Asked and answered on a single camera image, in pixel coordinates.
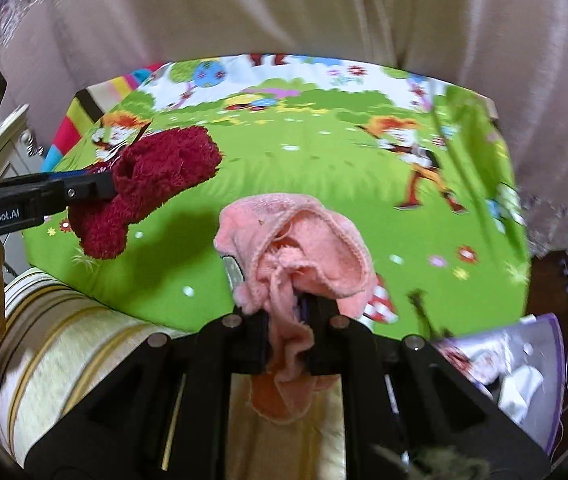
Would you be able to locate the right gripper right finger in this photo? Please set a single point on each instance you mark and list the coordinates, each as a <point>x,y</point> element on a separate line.
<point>408,412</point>

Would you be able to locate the green cartoon print tablecloth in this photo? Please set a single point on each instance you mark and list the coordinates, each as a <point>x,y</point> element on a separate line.
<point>415,163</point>

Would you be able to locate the beige curtain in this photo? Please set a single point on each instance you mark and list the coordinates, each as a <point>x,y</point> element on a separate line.
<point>514,51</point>

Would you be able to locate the pink knitted cloth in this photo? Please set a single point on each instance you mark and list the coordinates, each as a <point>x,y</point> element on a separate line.
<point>276,247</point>

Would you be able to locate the white ornate cabinet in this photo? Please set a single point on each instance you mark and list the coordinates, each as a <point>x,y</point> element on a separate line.
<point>20,154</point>

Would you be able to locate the dark red fuzzy cloth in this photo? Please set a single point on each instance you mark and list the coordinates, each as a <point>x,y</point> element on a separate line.
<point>144,174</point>

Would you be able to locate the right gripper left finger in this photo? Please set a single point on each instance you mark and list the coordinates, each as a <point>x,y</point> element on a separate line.
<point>162,413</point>

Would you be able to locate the purple plastic storage box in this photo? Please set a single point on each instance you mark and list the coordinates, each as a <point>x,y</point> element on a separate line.
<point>522,368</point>

